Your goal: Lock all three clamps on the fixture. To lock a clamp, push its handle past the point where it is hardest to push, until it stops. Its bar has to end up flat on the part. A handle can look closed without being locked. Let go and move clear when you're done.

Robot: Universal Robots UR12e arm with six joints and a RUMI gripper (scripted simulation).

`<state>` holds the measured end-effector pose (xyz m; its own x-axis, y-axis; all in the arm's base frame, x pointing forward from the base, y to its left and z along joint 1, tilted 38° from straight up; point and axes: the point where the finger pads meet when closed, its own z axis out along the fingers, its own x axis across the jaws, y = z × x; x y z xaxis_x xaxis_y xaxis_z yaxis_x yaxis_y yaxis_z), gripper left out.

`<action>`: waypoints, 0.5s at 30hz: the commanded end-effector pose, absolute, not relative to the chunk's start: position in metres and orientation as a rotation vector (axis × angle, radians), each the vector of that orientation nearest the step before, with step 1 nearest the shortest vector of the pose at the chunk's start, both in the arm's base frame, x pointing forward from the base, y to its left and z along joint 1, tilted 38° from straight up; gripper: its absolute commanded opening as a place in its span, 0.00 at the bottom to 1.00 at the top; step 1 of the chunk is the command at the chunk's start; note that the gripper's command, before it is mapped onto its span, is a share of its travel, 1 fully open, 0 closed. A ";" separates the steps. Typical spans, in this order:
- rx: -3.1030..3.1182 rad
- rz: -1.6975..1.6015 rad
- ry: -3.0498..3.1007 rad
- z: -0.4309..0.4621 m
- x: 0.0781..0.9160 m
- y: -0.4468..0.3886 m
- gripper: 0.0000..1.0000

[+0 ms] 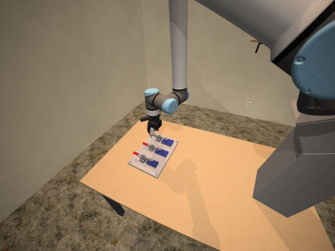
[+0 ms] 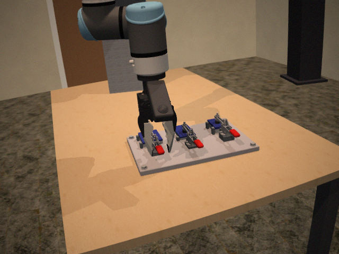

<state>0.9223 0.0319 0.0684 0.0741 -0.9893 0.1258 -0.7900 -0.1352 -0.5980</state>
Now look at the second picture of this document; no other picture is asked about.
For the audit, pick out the grey toggle clamp with red handle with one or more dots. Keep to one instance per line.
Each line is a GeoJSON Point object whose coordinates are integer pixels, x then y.
{"type": "Point", "coordinates": [191, 143]}
{"type": "Point", "coordinates": [226, 133]}

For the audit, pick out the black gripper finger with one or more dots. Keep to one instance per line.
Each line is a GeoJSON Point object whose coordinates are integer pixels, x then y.
{"type": "Point", "coordinates": [146, 129]}
{"type": "Point", "coordinates": [170, 128]}

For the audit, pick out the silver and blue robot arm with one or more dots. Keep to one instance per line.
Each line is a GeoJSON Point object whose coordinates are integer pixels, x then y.
{"type": "Point", "coordinates": [144, 25]}

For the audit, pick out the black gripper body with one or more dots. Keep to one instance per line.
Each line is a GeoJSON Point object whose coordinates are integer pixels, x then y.
{"type": "Point", "coordinates": [142, 97]}

